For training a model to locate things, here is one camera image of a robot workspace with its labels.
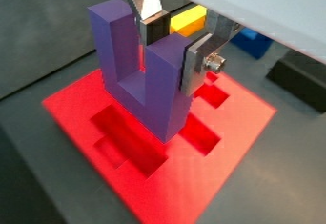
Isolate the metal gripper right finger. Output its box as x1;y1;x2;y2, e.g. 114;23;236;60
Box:
179;11;244;96

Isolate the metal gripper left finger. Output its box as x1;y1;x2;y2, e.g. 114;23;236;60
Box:
127;0;171;46

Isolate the purple U-shaped block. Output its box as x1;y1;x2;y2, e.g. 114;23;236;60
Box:
89;0;191;142

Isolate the black angle fixture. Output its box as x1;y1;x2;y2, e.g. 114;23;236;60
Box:
266;50;326;113

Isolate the red board with slots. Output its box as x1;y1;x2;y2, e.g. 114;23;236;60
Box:
43;71;277;224

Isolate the yellow long bar block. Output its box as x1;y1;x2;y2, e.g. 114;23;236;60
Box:
170;5;206;37

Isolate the blue U-shaped block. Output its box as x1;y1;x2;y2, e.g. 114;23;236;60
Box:
232;28;273;59

